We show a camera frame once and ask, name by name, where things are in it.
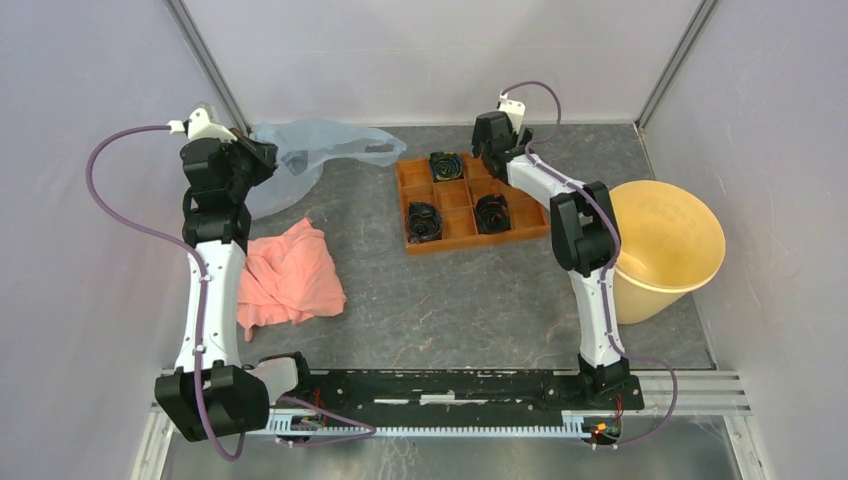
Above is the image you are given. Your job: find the translucent blue plastic trash bag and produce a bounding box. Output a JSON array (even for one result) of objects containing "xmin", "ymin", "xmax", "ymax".
[{"xmin": 246, "ymin": 118, "xmax": 407, "ymax": 219}]

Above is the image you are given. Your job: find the orange wooden divided tray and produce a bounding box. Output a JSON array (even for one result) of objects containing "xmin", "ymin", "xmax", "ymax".
[{"xmin": 395, "ymin": 152, "xmax": 550, "ymax": 255}]

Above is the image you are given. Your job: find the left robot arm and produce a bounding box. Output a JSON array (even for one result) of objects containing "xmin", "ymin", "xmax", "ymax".
[{"xmin": 154, "ymin": 129, "xmax": 314, "ymax": 442}]

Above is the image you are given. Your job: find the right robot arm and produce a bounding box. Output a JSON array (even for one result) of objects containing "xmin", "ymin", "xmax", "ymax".
[{"xmin": 471, "ymin": 111, "xmax": 630, "ymax": 408}]

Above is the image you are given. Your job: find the yellow plastic trash bin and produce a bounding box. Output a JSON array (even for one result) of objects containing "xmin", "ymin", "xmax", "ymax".
[{"xmin": 610, "ymin": 180, "xmax": 726, "ymax": 325}]

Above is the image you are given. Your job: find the black orange rolled tie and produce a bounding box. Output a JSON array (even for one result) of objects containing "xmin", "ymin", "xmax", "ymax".
[{"xmin": 474, "ymin": 193, "xmax": 512, "ymax": 235}]

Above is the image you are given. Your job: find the black rolled tie left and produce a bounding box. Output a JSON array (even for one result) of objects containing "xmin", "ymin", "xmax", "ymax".
[{"xmin": 405, "ymin": 201, "xmax": 444, "ymax": 244}]

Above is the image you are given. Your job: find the pink cloth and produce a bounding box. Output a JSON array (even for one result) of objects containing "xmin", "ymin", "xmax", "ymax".
[{"xmin": 237, "ymin": 217, "xmax": 347, "ymax": 342}]

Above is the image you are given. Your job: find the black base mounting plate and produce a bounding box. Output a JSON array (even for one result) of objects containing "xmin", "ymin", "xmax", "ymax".
[{"xmin": 288, "ymin": 369, "xmax": 645, "ymax": 428}]

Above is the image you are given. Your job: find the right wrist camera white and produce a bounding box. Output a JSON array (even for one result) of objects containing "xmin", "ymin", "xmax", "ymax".
[{"xmin": 497, "ymin": 93, "xmax": 526, "ymax": 134}]

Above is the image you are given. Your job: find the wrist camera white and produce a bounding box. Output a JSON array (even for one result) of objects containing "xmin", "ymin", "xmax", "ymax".
[
  {"xmin": 497, "ymin": 93, "xmax": 526, "ymax": 134},
  {"xmin": 167, "ymin": 102, "xmax": 236, "ymax": 143}
]

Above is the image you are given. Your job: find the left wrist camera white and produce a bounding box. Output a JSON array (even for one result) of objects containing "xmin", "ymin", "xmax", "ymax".
[{"xmin": 167, "ymin": 102, "xmax": 236, "ymax": 143}]

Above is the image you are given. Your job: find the white slotted cable duct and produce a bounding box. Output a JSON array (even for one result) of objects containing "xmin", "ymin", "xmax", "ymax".
[{"xmin": 254, "ymin": 409, "xmax": 623, "ymax": 441}]

